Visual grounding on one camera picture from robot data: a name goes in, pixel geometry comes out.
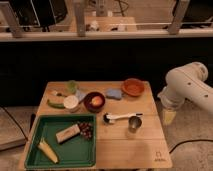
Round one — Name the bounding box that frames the tan rectangular block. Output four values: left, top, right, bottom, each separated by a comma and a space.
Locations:
56, 124, 80, 143

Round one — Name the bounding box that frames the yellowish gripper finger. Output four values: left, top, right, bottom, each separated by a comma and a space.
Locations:
163, 109, 176, 125

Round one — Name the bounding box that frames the dark red bowl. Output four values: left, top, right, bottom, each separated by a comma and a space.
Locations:
83, 92, 105, 113

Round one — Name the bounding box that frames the light blue cloth piece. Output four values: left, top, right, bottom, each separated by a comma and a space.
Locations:
75, 90, 86, 102

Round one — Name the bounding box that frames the green plastic tray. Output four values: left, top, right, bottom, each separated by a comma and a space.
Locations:
24, 114, 96, 170

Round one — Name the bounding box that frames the blue sponge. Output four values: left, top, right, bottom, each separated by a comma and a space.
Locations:
106, 89, 122, 100

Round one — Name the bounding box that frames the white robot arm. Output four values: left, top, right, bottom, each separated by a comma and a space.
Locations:
157, 62, 213, 125

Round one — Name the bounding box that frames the yellow corn toy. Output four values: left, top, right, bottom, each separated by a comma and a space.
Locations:
38, 138, 59, 163

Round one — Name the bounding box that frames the dark grape bunch toy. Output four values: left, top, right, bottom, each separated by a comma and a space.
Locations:
78, 122, 93, 140

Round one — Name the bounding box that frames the green plastic cup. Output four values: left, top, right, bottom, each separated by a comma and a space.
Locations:
67, 80, 78, 94

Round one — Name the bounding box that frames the small metal cup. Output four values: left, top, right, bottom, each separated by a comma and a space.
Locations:
128, 116, 142, 133

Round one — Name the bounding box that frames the black cable on floor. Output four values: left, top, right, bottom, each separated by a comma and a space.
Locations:
168, 138, 213, 155

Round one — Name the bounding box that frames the wooden folding table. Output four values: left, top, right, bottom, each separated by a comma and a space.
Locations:
17, 80, 174, 171

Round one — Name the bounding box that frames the orange bowl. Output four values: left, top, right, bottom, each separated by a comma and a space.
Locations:
121, 78, 144, 97

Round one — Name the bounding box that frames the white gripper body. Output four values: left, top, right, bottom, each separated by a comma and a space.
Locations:
157, 87, 182, 110

